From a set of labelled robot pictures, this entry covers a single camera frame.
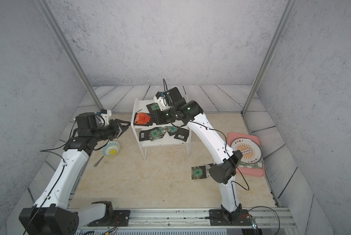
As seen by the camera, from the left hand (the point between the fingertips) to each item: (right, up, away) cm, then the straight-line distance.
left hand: (131, 124), depth 73 cm
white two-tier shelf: (+1, +10, +7) cm, 12 cm away
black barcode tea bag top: (+40, -28, +15) cm, 51 cm away
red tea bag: (+5, +3, -1) cm, 6 cm away
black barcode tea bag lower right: (+25, -6, +15) cm, 30 cm away
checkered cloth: (+72, -25, +18) cm, 78 cm away
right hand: (+10, +2, -3) cm, 11 cm away
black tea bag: (+11, +3, -1) cm, 11 cm away
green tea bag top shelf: (+10, +8, +5) cm, 14 cm away
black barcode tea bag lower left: (+3, -6, +14) cm, 16 cm away
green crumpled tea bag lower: (+10, -6, +14) cm, 18 cm away
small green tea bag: (+35, -28, +15) cm, 47 cm away
